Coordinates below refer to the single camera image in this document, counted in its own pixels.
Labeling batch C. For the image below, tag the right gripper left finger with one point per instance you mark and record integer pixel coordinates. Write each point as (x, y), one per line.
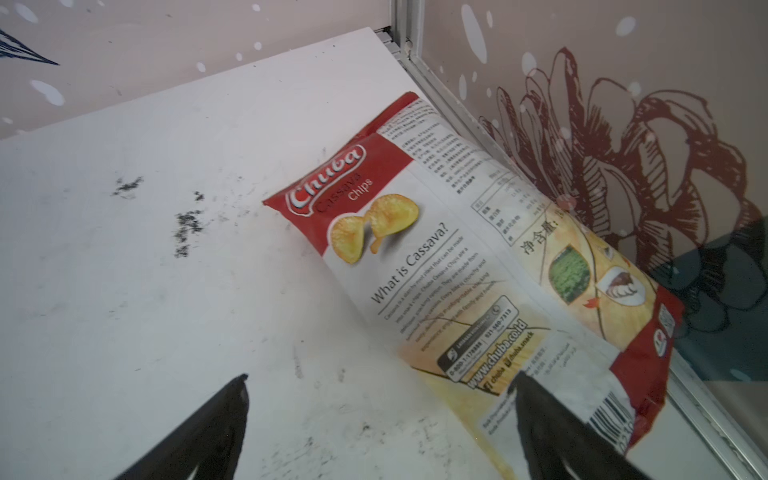
(205, 446)

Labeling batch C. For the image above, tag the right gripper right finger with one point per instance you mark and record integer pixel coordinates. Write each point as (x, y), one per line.
(557, 445)

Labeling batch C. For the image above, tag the snack package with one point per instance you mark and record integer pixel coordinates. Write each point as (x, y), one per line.
(474, 277)

